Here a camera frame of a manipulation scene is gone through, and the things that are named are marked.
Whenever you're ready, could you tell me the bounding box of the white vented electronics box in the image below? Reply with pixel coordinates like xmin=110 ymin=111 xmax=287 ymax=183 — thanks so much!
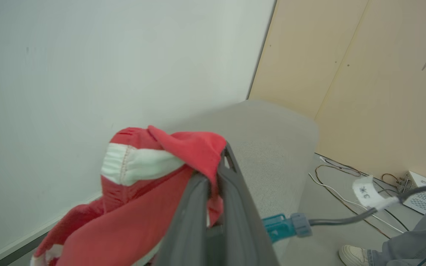
xmin=397 ymin=170 xmax=426 ymax=215

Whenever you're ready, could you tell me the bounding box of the red and white garment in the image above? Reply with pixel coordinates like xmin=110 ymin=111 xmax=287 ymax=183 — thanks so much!
xmin=30 ymin=125 xmax=227 ymax=266

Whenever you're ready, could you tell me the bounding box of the grey cable with teal plug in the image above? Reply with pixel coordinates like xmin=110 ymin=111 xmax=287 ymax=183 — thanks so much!
xmin=262 ymin=185 xmax=426 ymax=243

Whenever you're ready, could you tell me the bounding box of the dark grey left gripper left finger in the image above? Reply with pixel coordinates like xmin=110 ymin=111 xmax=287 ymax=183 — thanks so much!
xmin=155 ymin=173 xmax=211 ymax=266

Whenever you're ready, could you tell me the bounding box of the blue jeans trouser leg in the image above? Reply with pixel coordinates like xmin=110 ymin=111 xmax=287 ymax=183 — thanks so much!
xmin=367 ymin=174 xmax=426 ymax=266

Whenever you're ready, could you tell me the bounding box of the white paper cable tag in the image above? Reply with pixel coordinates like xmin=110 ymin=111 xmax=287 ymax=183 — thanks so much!
xmin=352 ymin=175 xmax=399 ymax=211

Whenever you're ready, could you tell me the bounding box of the thin brown floor cable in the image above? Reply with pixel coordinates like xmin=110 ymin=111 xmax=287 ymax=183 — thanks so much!
xmin=315 ymin=159 xmax=392 ymax=239

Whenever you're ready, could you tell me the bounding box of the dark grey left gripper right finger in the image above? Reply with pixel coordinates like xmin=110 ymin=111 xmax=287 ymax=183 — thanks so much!
xmin=206 ymin=143 xmax=281 ymax=266

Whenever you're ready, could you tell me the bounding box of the white sneaker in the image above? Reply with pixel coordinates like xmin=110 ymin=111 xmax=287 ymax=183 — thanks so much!
xmin=338 ymin=245 xmax=370 ymax=266

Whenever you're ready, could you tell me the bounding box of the grey and white baseboard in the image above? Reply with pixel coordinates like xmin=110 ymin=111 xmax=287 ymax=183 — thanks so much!
xmin=0 ymin=192 xmax=103 ymax=266

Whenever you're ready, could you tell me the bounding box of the thin white floor cable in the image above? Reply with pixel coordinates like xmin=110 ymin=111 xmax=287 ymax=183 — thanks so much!
xmin=308 ymin=172 xmax=406 ymax=234

